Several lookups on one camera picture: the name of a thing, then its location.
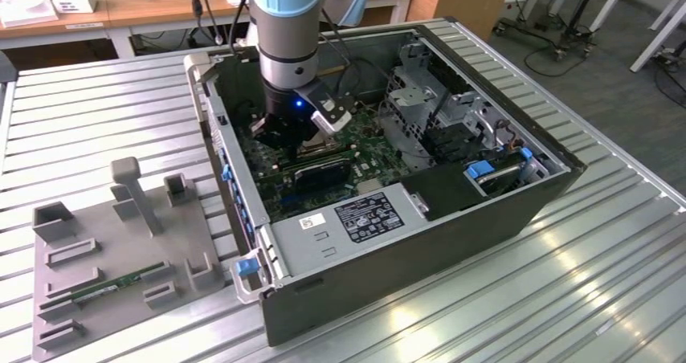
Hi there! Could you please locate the black wheeled stand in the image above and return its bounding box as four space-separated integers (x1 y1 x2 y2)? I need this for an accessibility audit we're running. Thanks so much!
493 0 605 63

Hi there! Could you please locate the white table frame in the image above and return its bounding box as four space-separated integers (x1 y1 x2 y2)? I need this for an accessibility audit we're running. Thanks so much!
514 0 631 33
629 0 686 74

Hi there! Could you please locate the black open PC case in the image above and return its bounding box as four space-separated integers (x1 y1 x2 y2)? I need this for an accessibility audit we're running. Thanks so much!
183 16 586 348

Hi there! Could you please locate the metal socket cover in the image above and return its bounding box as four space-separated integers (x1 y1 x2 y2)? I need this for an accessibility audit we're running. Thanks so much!
299 137 344 155

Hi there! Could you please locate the CPU socket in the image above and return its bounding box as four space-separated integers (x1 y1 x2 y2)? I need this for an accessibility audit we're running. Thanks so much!
296 136 347 158

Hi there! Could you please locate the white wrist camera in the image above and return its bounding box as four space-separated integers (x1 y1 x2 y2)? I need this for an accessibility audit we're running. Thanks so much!
294 80 355 133

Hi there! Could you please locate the green motherboard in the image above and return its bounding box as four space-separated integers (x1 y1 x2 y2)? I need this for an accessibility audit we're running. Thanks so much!
235 97 430 223

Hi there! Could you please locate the wooden desk white frame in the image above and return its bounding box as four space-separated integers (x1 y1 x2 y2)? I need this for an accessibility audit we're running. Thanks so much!
0 0 419 59

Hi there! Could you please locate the green RAM stick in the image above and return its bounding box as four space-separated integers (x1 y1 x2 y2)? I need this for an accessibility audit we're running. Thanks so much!
68 261 166 304

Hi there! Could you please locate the blue disk carrier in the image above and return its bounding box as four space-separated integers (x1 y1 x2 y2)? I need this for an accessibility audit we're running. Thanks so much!
463 153 537 198

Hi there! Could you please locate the grey parts rack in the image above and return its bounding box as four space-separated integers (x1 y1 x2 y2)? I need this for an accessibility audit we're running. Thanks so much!
29 157 226 362

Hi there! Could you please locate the black graphics card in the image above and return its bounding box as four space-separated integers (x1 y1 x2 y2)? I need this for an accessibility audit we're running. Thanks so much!
291 156 352 198

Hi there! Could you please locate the flat white box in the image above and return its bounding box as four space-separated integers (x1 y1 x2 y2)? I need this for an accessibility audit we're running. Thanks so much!
0 0 60 29

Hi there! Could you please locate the metal drive cage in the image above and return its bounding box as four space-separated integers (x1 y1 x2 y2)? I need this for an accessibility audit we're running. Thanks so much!
383 41 483 159

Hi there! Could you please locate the wooden cabinet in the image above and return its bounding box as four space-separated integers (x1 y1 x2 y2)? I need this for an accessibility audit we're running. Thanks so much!
415 0 515 43

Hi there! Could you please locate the grey power supply unit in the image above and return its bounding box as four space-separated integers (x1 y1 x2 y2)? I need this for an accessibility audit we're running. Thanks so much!
256 182 430 288

